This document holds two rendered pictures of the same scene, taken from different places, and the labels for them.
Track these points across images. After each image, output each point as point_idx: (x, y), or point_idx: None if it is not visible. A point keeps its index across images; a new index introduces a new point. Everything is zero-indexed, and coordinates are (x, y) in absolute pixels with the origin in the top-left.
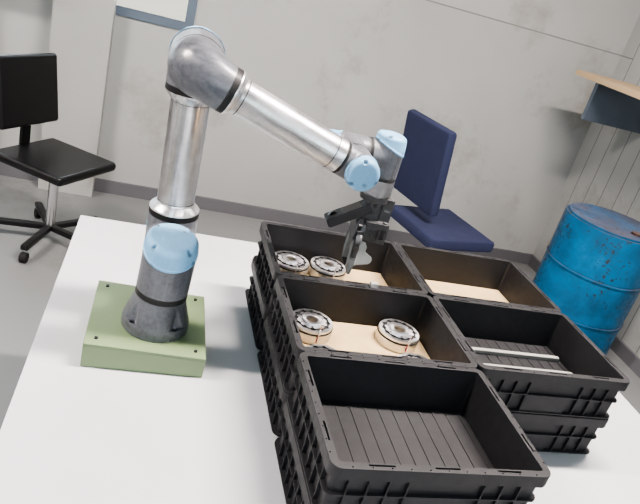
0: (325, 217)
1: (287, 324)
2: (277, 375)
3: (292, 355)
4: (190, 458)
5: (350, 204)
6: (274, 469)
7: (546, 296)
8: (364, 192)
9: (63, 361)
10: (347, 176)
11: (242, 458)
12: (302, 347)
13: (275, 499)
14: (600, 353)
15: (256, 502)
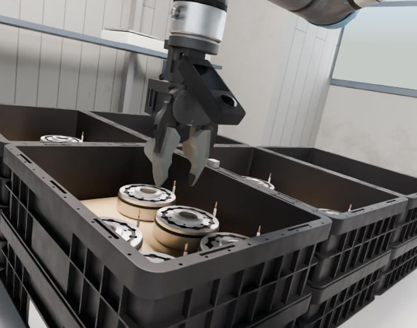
0: (235, 113)
1: (388, 212)
2: (376, 265)
3: (395, 219)
4: None
5: (200, 75)
6: (391, 293)
7: (51, 107)
8: (213, 41)
9: None
10: (359, 9)
11: None
12: (403, 197)
13: (407, 286)
14: (139, 114)
15: None
